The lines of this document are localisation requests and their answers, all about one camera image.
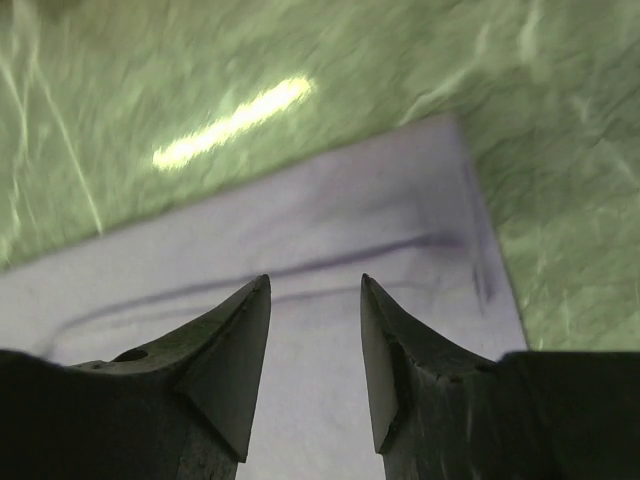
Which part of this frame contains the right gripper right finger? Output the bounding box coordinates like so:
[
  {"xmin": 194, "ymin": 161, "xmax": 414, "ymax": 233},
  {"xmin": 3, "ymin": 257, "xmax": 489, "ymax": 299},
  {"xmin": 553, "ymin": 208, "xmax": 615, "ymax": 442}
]
[{"xmin": 360, "ymin": 276, "xmax": 639, "ymax": 479}]

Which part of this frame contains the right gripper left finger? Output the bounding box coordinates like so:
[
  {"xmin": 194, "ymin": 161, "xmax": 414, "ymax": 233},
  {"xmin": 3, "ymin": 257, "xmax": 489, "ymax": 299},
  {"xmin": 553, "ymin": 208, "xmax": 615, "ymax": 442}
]
[{"xmin": 1, "ymin": 275, "xmax": 271, "ymax": 479}]

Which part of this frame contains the lavender t shirt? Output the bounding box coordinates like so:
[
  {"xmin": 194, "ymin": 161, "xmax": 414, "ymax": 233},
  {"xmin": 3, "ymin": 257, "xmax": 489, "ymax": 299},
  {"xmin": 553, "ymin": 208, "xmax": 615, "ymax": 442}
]
[{"xmin": 1, "ymin": 114, "xmax": 526, "ymax": 479}]

